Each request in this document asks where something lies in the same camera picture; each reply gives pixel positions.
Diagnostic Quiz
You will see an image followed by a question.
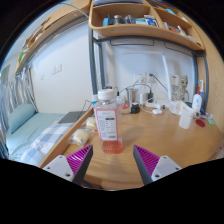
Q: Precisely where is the white power strip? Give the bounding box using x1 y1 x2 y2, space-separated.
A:
144 99 166 110

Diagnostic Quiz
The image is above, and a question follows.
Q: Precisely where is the blue squeeze bottle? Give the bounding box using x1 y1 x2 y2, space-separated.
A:
198 79 205 96

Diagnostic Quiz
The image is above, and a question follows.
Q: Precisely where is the wooden shelf unit with items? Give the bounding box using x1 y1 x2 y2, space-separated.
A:
88 0 205 52

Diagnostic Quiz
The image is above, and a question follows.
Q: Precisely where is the grey metal desk frame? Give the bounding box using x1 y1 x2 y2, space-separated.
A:
88 28 210 114

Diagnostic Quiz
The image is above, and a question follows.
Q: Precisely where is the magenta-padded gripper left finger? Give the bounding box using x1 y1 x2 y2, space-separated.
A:
42 144 95 186

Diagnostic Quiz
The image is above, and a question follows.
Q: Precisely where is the bagged bread roll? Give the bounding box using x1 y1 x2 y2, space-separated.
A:
68 128 91 148
82 116 98 132

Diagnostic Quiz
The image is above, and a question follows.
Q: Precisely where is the bed with checked bedding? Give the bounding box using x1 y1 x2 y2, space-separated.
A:
0 111 76 168

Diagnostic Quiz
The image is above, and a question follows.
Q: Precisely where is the white pump bottle red nozzle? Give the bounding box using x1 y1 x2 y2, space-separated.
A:
191 87 204 113

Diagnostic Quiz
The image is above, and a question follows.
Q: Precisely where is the black charger block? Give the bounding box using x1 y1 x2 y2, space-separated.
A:
129 102 141 115

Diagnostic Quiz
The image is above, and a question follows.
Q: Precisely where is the brown tree figurine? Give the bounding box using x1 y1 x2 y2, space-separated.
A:
173 75 190 102

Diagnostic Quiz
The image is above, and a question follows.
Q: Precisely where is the teal pillow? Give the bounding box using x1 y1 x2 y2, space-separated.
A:
7 103 37 134

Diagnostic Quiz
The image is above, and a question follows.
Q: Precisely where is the white tissue pack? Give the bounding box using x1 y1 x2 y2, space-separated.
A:
168 99 192 116

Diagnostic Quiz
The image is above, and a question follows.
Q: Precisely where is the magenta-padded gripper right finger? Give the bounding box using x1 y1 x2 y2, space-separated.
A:
132 144 183 186

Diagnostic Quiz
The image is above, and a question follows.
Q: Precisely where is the long wooden wall shelf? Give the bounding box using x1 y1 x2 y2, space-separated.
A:
14 0 92 75

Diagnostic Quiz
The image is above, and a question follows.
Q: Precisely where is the clear bottle with pink drink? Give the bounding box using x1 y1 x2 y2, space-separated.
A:
93 88 125 155

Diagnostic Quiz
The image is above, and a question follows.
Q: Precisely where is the striped curtain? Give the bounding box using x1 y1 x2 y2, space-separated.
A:
0 64 38 134

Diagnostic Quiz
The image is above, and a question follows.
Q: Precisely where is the dark grey laptop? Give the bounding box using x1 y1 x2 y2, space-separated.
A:
58 110 88 125

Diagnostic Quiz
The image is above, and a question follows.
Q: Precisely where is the white wall socket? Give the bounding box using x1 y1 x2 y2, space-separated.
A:
134 71 158 84

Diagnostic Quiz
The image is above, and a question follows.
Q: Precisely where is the white mug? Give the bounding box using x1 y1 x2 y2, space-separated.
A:
178 105 195 130

